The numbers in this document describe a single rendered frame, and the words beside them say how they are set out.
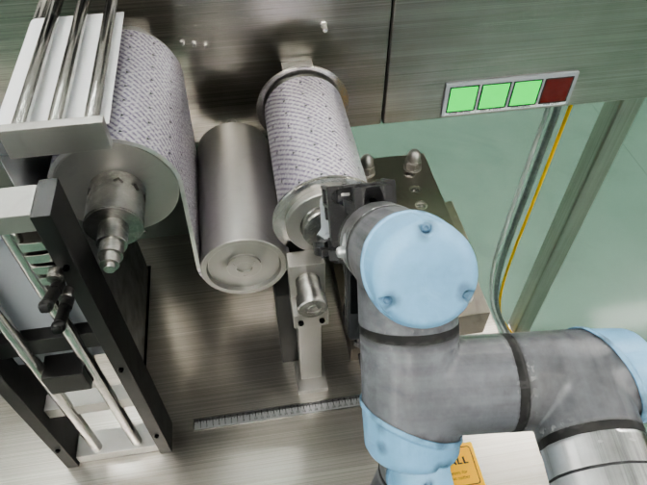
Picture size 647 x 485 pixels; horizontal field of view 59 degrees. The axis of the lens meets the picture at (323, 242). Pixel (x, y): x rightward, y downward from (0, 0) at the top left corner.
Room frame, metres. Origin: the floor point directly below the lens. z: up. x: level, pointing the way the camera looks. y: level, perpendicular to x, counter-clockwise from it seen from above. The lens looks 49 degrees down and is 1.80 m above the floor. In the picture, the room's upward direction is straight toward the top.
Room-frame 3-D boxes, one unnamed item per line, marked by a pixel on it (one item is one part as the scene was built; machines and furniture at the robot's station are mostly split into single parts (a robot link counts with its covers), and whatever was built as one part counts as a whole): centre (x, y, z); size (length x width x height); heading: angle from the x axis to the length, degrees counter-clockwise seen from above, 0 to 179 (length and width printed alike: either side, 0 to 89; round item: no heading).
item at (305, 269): (0.48, 0.02, 1.05); 0.06 x 0.05 x 0.31; 9
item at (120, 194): (0.46, 0.24, 1.34); 0.06 x 0.06 x 0.06; 9
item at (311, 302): (0.44, 0.02, 1.18); 0.04 x 0.02 x 0.04; 99
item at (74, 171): (0.61, 0.26, 1.34); 0.25 x 0.14 x 0.14; 9
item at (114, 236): (0.40, 0.23, 1.34); 0.06 x 0.03 x 0.03; 9
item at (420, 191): (0.71, -0.16, 1.00); 0.40 x 0.16 x 0.06; 9
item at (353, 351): (0.66, -0.05, 0.92); 0.28 x 0.04 x 0.04; 9
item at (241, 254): (0.63, 0.13, 1.18); 0.26 x 0.12 x 0.12; 9
